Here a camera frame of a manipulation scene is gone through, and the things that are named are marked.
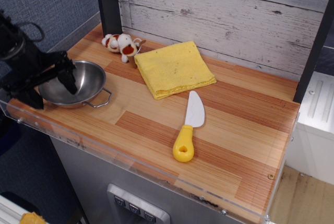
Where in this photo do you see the grey cabinet with dispenser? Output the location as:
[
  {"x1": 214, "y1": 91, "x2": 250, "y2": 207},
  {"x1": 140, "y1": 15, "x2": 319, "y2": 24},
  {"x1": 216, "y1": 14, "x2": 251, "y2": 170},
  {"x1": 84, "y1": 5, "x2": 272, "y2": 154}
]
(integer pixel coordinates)
[{"x1": 51, "y1": 138, "x2": 238, "y2": 223}]

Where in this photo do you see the black right frame post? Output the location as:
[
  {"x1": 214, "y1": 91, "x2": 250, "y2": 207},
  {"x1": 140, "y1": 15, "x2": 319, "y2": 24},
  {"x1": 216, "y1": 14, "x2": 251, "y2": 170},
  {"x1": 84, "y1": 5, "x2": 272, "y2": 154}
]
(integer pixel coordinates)
[{"x1": 293, "y1": 0, "x2": 333, "y2": 103}]

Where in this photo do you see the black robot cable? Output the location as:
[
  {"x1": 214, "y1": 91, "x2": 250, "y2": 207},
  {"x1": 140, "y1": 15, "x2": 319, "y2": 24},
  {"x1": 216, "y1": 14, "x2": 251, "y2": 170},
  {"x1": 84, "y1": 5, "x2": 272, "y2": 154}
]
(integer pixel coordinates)
[{"x1": 11, "y1": 21, "x2": 45, "y2": 42}]

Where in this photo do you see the yellow object bottom left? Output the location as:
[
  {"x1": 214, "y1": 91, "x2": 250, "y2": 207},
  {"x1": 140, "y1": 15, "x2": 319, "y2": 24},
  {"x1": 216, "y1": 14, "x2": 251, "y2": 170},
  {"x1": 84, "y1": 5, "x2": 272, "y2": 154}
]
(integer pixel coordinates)
[{"x1": 19, "y1": 212, "x2": 46, "y2": 224}]

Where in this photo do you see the black frame post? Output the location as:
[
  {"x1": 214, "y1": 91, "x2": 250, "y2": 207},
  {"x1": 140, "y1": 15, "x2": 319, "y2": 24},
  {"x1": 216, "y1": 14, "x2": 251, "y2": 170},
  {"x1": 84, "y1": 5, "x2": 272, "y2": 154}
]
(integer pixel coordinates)
[
  {"x1": 293, "y1": 0, "x2": 333, "y2": 103},
  {"x1": 98, "y1": 0, "x2": 122, "y2": 35}
]

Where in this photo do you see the white brown plush dog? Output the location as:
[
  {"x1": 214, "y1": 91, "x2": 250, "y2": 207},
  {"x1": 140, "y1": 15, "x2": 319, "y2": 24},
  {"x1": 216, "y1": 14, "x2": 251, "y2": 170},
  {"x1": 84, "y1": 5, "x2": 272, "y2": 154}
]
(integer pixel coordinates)
[{"x1": 101, "y1": 33, "x2": 146, "y2": 68}]

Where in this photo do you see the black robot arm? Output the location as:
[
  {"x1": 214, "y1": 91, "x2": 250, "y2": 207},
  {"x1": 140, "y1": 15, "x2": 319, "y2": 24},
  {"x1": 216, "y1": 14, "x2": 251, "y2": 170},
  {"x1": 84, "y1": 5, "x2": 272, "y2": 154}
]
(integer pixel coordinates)
[{"x1": 1, "y1": 10, "x2": 78, "y2": 109}]

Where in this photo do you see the black left frame post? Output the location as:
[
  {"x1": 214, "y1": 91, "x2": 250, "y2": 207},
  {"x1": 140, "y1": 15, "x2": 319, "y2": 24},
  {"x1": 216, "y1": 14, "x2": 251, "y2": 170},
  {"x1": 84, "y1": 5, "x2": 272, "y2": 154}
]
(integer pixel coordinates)
[{"x1": 98, "y1": 0, "x2": 122, "y2": 35}]

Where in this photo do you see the clear acrylic table guard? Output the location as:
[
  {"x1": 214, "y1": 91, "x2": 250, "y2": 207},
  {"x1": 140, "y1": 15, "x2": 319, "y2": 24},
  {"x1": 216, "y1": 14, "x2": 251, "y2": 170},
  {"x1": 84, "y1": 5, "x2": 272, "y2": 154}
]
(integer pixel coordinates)
[{"x1": 0, "y1": 11, "x2": 301, "y2": 224}]

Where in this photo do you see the folded yellow cloth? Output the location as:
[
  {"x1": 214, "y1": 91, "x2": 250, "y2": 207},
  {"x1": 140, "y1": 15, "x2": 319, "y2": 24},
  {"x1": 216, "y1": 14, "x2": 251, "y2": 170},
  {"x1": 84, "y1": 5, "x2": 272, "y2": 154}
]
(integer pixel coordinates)
[{"x1": 135, "y1": 41, "x2": 217, "y2": 100}]

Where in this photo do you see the stainless steel colander bowl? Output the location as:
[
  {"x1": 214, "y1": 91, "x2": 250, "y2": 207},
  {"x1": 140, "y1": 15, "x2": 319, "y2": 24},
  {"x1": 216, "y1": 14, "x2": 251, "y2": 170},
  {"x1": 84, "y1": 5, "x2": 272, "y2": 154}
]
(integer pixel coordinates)
[{"x1": 38, "y1": 60, "x2": 112, "y2": 109}]

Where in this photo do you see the white side cabinet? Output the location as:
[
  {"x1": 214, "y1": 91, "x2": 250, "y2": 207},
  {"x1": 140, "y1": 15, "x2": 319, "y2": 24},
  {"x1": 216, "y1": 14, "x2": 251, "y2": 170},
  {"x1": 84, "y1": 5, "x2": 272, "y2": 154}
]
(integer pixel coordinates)
[{"x1": 285, "y1": 72, "x2": 333, "y2": 184}]

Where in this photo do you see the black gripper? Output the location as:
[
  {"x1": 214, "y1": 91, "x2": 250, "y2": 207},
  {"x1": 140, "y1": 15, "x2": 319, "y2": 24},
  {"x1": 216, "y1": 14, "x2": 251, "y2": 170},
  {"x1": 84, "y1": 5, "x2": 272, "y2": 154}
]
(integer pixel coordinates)
[{"x1": 1, "y1": 50, "x2": 78, "y2": 109}]

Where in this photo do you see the yellow handled toy knife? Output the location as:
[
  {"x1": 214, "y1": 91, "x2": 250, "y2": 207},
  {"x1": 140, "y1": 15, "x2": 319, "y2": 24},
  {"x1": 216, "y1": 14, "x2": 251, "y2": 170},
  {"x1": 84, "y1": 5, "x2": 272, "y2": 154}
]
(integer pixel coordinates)
[{"x1": 173, "y1": 91, "x2": 205, "y2": 162}]

